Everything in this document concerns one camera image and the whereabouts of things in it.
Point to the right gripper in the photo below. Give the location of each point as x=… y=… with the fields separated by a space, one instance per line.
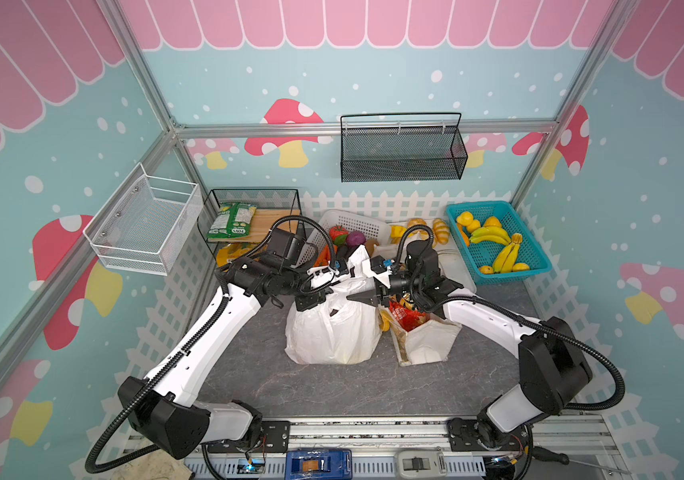
x=381 y=282

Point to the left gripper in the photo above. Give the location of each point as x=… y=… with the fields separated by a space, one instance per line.
x=313 y=298

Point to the red chips bag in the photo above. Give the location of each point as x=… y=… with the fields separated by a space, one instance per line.
x=405 y=317

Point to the white plastic grocery bag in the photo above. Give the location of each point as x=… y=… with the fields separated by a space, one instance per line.
x=337 y=330

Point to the white canvas tote bag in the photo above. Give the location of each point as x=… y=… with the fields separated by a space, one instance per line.
x=429 y=343

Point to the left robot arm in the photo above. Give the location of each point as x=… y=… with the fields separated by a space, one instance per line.
x=162 y=405

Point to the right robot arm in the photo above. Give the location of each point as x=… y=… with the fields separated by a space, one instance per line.
x=553 y=365

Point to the yellow snack pack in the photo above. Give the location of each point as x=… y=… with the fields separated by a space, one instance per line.
x=231 y=251

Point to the red tomato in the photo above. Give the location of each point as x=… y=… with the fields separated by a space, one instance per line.
x=338 y=234

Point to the purple onion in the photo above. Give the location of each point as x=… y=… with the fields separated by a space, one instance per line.
x=355 y=239

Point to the green snack bag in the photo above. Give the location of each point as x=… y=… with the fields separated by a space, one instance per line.
x=233 y=221

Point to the white plastic vegetable basket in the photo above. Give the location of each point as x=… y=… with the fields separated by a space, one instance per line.
x=373 y=229

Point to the yellow corn bread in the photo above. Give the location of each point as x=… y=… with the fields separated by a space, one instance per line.
x=397 y=232

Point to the white plastic tray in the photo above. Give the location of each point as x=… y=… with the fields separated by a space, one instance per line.
x=450 y=261

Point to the round bread roll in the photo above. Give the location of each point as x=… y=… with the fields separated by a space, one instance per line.
x=417 y=226

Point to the right croissant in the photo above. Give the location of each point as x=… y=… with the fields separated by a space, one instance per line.
x=441 y=231

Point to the yellow lemon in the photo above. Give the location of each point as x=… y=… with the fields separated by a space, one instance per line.
x=465 y=219

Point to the yellow banana bunch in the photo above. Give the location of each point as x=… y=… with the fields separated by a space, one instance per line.
x=507 y=260
x=493 y=234

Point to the teal plastic fruit basket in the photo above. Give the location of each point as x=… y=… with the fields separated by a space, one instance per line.
x=482 y=254

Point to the blue box device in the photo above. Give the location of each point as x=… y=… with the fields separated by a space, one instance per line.
x=319 y=464

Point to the black screwdriver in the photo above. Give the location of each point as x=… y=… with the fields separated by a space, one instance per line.
x=545 y=455

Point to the beige cloth rag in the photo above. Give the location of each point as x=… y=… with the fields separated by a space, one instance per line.
x=155 y=466

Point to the black wire wooden shelf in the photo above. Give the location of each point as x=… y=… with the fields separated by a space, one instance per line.
x=272 y=203

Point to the white wire wall basket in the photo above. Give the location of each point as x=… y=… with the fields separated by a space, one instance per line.
x=143 y=227

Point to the black wire wall basket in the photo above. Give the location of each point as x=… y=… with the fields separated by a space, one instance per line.
x=399 y=147

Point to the grey switch box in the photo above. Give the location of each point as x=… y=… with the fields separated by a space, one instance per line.
x=420 y=464

